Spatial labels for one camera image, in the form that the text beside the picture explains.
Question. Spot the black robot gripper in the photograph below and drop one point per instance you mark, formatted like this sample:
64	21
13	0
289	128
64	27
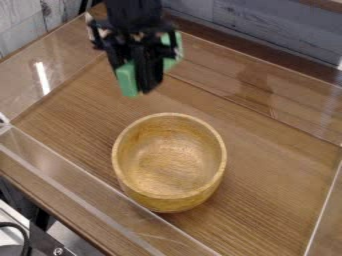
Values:
132	27

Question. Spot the black metal frame bracket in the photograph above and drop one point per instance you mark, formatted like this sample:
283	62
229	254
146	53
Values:
48	244

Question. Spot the brown wooden bowl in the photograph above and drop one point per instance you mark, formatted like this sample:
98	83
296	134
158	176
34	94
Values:
169	159

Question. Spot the green rectangular block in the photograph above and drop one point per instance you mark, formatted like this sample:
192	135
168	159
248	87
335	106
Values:
172	49

